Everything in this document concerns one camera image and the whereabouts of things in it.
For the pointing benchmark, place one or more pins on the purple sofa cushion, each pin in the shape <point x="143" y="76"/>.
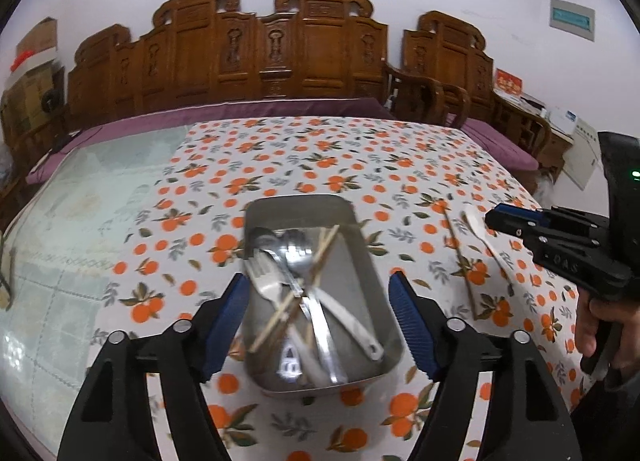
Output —
<point x="225" y="108"/>

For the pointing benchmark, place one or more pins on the black round fan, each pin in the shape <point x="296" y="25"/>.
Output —
<point x="51" y="100"/>

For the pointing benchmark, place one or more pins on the purple armchair cushion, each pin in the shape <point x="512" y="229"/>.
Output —
<point x="500" y="141"/>

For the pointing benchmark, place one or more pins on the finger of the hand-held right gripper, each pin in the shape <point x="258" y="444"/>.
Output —
<point x="510" y="227"/>
<point x="520" y="215"/>

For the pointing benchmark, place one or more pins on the carved wooden sofa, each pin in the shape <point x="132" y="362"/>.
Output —
<point x="225" y="56"/>

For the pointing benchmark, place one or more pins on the metal fork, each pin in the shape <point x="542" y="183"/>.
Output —
<point x="265" y="283"/>

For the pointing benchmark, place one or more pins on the carved wooden armchair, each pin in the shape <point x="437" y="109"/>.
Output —
<point x="450" y="71"/>

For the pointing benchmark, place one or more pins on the white box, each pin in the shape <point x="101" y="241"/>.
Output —
<point x="582" y="151"/>

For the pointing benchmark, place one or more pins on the orange print tablecloth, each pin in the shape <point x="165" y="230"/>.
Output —
<point x="320" y="161"/>

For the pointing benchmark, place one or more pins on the red box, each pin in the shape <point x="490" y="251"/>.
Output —
<point x="509" y="81"/>

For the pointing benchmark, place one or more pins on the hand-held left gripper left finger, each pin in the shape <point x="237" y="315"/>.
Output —
<point x="225" y="323"/>

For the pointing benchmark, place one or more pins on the wooden side table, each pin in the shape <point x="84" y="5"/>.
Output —
<point x="530" y="126"/>

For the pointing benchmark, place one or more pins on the stack of cardboard boxes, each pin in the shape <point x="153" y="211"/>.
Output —
<point x="30" y="76"/>

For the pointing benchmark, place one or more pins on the grey wall panel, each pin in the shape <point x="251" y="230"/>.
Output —
<point x="572" y="18"/>

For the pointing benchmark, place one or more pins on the metal tray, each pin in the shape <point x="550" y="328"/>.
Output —
<point x="360" y="261"/>

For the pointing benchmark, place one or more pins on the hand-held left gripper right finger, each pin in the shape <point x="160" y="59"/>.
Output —
<point x="410" y="321"/>

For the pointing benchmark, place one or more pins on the person's right hand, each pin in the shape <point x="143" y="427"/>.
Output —
<point x="590" y="326"/>

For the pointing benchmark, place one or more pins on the person's right forearm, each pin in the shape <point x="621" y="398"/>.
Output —
<point x="615" y="416"/>

